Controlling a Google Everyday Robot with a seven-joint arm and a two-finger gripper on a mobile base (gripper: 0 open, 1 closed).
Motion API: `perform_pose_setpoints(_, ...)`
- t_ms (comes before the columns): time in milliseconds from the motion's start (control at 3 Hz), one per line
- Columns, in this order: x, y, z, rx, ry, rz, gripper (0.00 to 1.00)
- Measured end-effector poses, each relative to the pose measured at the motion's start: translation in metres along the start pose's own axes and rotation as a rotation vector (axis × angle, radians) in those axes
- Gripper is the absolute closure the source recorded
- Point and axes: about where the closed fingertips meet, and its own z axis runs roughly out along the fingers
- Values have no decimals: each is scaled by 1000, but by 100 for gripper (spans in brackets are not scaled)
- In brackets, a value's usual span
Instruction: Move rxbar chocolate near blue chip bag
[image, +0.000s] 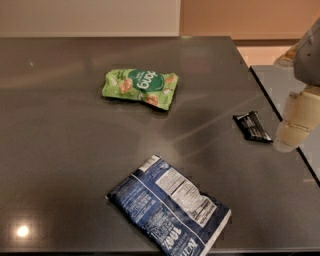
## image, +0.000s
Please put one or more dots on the black rxbar chocolate bar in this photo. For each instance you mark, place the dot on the black rxbar chocolate bar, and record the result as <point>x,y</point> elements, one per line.
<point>251,127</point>

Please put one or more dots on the green snack bag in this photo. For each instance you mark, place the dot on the green snack bag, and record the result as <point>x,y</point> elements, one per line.
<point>150,87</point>

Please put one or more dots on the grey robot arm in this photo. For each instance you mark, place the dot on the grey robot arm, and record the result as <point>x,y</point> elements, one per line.
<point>306,58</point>

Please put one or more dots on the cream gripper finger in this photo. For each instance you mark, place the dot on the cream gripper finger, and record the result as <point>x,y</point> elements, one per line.
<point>301,116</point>

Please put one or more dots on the blue chip bag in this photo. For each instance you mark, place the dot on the blue chip bag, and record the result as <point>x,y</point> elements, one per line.
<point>170,209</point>

